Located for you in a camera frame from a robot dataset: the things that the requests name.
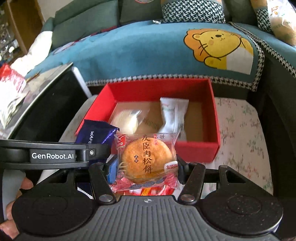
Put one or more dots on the blue lion sofa blanket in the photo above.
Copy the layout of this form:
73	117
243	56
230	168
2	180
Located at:
173	50

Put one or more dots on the red cardboard box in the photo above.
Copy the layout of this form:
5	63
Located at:
201	121

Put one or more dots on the green sofa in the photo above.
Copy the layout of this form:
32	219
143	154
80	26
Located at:
274	98

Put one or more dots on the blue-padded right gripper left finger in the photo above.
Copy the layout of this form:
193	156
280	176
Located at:
102	176

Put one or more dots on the clear-wrapped white pastry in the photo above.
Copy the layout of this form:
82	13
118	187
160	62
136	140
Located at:
136	121

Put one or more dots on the houndstooth orange pillow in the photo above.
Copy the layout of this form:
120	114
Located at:
193	11

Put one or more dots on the dark blue wafer packet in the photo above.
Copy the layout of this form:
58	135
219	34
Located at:
96	132

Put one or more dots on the floral tablecloth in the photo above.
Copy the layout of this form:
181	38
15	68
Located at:
243	145

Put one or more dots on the meat floss cake packet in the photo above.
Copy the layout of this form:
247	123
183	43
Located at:
145	161

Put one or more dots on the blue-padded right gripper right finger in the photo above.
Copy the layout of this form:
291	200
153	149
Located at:
191	175

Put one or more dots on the black glossy appliance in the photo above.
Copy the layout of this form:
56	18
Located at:
53	98

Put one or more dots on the red Trolli candy bag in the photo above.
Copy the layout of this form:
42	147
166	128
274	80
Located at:
153	191

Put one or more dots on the white long snack packet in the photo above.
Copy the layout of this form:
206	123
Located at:
173	112

